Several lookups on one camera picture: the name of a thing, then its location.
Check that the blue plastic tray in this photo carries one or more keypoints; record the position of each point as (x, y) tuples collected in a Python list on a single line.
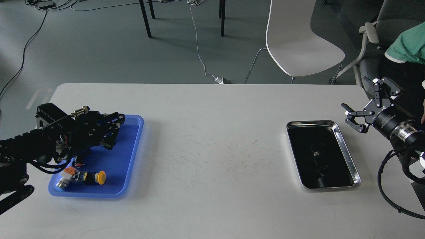
[(117, 164)]

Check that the yellow push button switch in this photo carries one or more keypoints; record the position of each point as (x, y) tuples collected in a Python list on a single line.
[(92, 178)]

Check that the shiny metal tray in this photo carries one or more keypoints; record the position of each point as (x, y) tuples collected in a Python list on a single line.
[(322, 158)]

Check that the black table legs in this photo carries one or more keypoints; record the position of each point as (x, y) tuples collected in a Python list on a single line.
[(145, 16), (221, 15)]

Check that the silver orange selector switch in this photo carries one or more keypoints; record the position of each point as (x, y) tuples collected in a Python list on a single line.
[(68, 175)]

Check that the white plastic chair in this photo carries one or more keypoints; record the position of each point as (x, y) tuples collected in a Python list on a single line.
[(291, 43)]

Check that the black table legs left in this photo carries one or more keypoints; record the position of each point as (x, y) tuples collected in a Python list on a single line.
[(145, 16)]

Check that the grey office chair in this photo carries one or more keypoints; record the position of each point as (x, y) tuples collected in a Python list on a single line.
[(394, 17)]

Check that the black table legs right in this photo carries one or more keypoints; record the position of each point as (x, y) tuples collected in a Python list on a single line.
[(221, 15)]

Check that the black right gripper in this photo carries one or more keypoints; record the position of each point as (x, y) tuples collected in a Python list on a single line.
[(388, 121)]

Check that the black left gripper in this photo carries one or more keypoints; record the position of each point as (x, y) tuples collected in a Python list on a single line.
[(91, 129)]

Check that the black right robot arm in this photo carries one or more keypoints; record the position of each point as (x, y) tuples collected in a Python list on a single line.
[(413, 145)]

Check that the person in green shirt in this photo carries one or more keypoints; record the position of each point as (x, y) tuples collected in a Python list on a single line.
[(403, 63)]

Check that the black square push button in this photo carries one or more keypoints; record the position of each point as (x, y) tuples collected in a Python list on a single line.
[(78, 161)]

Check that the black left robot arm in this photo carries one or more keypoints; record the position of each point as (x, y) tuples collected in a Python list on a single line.
[(58, 138)]

